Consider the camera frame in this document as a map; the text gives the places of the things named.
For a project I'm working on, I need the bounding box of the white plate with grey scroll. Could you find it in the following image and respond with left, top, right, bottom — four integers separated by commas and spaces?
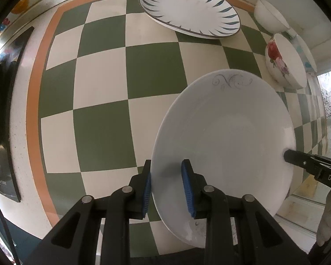
150, 69, 297, 248

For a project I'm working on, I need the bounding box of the plain white bowl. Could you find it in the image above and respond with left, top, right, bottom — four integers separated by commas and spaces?
254, 0, 291, 31

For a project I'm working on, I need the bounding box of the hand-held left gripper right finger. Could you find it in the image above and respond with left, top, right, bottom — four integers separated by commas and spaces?
181, 159, 311, 265

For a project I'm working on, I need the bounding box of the orange fruit wall sticker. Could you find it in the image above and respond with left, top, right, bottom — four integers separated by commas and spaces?
11, 0, 31, 14

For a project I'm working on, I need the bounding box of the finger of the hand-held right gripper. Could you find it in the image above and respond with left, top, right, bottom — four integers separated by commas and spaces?
284, 149, 320, 173

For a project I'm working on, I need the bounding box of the white bowl with blue print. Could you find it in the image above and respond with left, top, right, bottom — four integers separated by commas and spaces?
290, 32, 318, 74

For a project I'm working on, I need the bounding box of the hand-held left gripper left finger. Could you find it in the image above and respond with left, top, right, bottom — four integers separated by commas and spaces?
23, 159, 152, 265

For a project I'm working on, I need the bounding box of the white plate with blue leaves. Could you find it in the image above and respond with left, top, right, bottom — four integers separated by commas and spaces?
139, 0, 241, 38

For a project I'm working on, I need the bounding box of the green and white checkered tablecloth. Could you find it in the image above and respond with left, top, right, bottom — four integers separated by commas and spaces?
26, 0, 329, 256

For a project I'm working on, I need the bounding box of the white bowl with red flowers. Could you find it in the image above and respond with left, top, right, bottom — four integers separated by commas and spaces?
265, 33, 308, 89

